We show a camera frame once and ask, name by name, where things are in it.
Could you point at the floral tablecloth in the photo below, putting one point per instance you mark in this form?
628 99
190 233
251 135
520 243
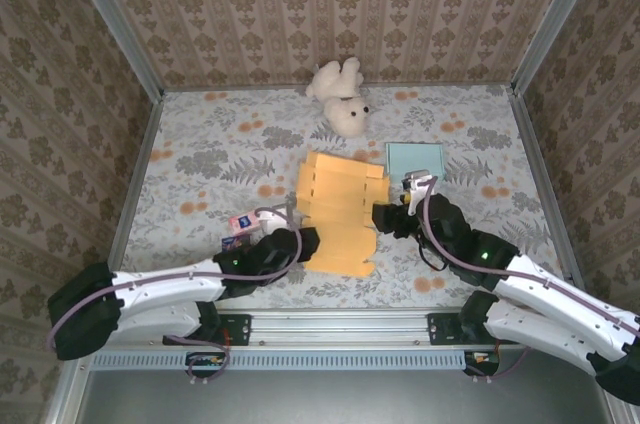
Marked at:
350 294

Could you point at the aluminium frame post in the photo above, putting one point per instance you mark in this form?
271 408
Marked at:
113 19
556 19

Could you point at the cream plush teddy bear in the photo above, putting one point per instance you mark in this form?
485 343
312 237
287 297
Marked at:
342 109

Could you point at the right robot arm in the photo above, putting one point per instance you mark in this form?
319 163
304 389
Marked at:
550 304

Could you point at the aluminium table rail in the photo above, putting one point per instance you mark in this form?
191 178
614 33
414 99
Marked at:
340 326

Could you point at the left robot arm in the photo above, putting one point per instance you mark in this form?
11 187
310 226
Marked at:
165 289

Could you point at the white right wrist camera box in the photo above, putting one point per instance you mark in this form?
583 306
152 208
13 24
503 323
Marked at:
416 181

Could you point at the pink tissue pack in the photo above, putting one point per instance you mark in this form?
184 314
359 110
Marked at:
244 223

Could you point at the black connector board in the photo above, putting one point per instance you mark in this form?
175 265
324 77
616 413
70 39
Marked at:
481 363
205 364

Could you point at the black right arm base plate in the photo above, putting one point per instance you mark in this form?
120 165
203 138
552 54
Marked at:
440 329

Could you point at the grey metal panel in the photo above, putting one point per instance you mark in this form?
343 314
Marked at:
340 399

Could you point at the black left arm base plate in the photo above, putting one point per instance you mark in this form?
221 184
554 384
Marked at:
240 329

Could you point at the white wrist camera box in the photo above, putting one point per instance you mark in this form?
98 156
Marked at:
416 181
272 221

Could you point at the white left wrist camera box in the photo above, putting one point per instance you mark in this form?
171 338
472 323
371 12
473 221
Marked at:
272 221

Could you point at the orange paper box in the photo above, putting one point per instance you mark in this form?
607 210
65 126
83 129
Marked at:
335 214

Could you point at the aluminium side rail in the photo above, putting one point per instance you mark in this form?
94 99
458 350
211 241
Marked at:
133 194
550 194

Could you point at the light blue paper box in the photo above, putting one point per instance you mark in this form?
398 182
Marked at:
415 161

